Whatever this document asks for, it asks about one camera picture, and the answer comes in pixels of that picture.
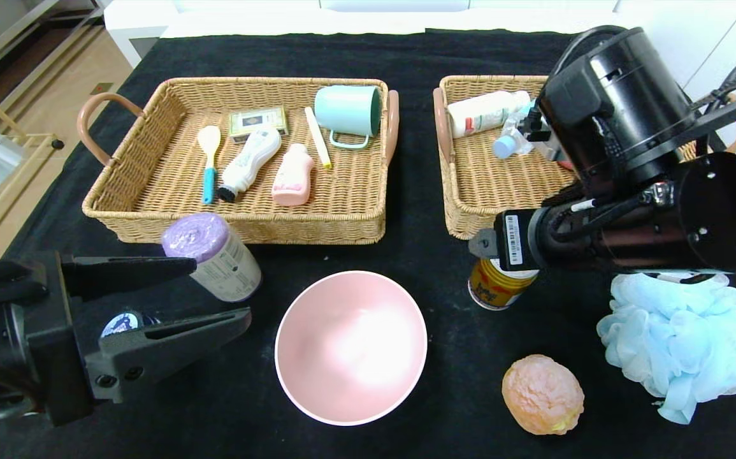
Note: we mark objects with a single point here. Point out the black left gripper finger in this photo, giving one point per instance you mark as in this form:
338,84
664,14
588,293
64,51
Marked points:
125,271
164,347

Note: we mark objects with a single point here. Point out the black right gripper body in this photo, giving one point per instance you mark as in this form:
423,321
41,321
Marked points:
513,240

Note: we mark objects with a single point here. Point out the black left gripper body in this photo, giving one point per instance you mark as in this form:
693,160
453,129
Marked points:
55,331

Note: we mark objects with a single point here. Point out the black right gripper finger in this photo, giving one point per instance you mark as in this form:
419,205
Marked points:
483,243

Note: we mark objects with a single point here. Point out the yellow drink can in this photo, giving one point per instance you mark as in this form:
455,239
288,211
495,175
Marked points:
498,287

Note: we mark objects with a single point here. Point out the white canister purple top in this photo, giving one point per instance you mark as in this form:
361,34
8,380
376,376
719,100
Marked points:
227,268

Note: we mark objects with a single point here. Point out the orange bread bun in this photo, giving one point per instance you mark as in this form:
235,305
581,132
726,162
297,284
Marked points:
543,395

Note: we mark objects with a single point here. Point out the light blue bath loofah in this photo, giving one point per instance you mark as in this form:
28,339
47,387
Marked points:
680,338

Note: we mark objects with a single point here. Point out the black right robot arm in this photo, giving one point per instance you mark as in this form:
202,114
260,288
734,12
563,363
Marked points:
692,217

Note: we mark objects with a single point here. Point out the clear water bottle blue label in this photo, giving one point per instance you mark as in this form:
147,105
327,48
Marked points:
508,143

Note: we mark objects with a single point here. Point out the white milk bottle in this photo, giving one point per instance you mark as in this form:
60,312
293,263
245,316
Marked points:
482,113

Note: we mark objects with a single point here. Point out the wooden rack with wheels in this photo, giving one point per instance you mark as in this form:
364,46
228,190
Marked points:
57,144

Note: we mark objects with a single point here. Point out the pink bowl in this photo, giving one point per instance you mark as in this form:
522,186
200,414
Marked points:
352,347

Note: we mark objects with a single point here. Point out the white bottle black cap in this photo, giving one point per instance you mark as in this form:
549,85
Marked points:
252,159

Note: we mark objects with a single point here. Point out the small pink bottle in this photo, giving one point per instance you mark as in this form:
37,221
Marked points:
292,180

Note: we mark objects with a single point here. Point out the teal mug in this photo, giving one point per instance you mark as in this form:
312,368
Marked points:
345,109

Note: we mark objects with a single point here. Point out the white stick yellow tip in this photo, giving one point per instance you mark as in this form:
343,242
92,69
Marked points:
317,138

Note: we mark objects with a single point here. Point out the small green gold card box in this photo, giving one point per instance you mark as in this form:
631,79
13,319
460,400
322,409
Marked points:
256,120

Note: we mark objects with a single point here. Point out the black table cloth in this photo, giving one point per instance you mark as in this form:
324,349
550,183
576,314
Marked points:
406,57

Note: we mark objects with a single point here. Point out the white furniture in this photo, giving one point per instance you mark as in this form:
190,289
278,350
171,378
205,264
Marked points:
141,19

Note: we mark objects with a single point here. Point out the white cabinet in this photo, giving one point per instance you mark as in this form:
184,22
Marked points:
712,25

